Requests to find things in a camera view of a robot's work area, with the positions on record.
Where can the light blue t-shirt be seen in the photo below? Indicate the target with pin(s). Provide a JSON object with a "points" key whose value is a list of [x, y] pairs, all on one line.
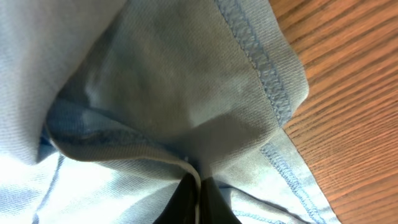
{"points": [[107, 105]]}

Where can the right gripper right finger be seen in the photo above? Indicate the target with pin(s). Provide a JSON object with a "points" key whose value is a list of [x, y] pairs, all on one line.
{"points": [[213, 207]]}

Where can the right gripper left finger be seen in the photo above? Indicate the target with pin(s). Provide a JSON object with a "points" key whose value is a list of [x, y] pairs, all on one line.
{"points": [[181, 206]]}

